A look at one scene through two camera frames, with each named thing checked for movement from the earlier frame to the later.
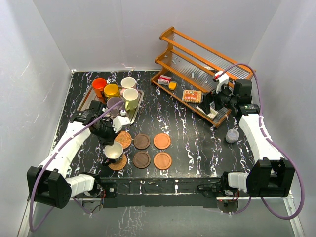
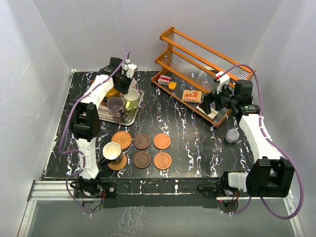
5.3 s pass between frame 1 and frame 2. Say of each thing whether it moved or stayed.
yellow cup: stayed
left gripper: moved
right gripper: stayed
